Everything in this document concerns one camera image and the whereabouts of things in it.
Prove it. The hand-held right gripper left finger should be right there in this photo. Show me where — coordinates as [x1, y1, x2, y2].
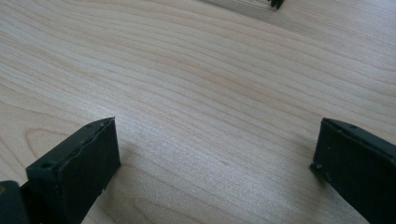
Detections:
[20, 117, 121, 224]

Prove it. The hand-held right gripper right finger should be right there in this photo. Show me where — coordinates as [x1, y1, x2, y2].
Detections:
[309, 117, 396, 224]

